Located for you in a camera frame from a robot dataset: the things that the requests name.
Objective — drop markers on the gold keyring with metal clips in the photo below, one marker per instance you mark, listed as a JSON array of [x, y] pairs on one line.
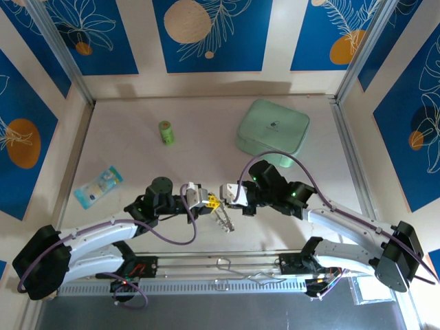
[[227, 225]]

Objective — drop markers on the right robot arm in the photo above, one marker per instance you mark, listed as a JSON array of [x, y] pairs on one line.
[[343, 227]]

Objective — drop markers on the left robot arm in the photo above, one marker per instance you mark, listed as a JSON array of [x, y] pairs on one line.
[[99, 235]]

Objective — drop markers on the mint green zip pouch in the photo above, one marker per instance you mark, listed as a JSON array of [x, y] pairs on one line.
[[268, 127]]

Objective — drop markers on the light blue wipes packet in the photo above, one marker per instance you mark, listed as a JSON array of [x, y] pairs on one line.
[[99, 185]]

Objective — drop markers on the green can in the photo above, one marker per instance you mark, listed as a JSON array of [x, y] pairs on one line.
[[166, 132]]

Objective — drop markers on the clear plastic box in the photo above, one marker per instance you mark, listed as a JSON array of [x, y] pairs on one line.
[[364, 292]]

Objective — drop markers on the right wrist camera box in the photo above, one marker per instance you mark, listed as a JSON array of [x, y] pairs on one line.
[[235, 194]]

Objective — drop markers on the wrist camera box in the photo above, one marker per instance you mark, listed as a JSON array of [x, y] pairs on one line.
[[235, 194], [196, 197]]

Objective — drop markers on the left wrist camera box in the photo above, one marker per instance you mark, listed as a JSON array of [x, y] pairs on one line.
[[196, 197]]

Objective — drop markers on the aluminium front rail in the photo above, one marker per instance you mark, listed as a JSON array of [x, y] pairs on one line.
[[192, 263]]

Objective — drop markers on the right aluminium corner post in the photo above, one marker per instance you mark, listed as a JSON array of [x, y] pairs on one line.
[[363, 51]]

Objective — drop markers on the aluminium corner post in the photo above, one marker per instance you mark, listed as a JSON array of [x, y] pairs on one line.
[[363, 51], [63, 51]]

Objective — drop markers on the left aluminium corner post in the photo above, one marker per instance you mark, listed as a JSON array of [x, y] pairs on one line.
[[63, 51]]

